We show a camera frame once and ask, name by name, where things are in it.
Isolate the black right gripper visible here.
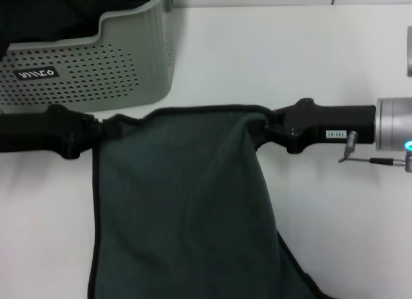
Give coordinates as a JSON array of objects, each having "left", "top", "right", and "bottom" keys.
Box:
[{"left": 264, "top": 98, "right": 377, "bottom": 154}]

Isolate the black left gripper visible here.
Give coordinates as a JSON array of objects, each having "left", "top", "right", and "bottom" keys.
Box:
[{"left": 0, "top": 104, "right": 104, "bottom": 160}]

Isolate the dark green yellow-backed towel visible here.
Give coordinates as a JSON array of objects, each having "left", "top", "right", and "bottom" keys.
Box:
[{"left": 87, "top": 103, "right": 335, "bottom": 299}]

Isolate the green perforated plastic storage box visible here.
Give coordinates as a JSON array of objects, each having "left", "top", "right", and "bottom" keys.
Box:
[{"left": 0, "top": 0, "right": 176, "bottom": 115}]

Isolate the dark cloth pile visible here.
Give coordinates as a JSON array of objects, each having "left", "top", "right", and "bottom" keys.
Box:
[{"left": 0, "top": 0, "right": 162, "bottom": 59}]

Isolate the black cable silver plug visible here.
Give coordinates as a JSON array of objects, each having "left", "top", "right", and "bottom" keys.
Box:
[{"left": 337, "top": 131, "right": 407, "bottom": 167}]

